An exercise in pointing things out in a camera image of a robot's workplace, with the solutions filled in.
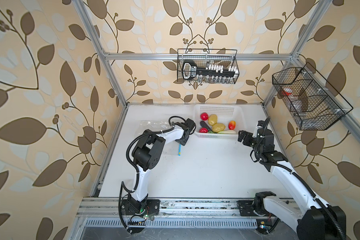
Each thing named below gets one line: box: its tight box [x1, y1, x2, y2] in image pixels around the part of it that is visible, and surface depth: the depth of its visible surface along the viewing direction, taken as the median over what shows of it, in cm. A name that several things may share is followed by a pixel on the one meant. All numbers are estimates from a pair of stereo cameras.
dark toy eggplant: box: [200, 120, 212, 132], surface depth 107 cm
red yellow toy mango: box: [228, 120, 236, 131], surface depth 104 cm
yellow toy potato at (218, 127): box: [212, 123, 226, 133], surface depth 102 cm
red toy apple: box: [200, 112, 209, 121], surface depth 110 cm
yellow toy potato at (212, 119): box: [208, 114, 218, 126], surface depth 107 cm
